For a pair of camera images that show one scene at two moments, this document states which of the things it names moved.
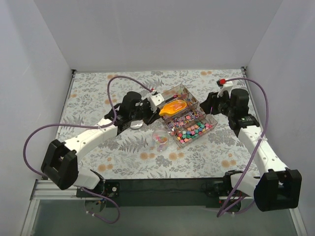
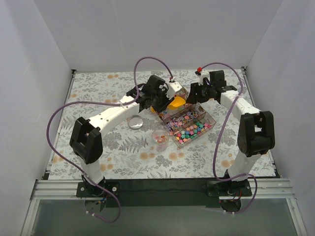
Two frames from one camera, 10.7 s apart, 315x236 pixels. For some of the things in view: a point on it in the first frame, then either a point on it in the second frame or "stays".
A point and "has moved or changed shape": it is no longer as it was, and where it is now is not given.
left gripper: (150, 116) → (162, 103)
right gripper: (209, 104) → (195, 93)
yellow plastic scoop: (172, 107) has moved or changed shape
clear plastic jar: (160, 137) stays
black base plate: (169, 192) stays
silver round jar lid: (136, 124) stays
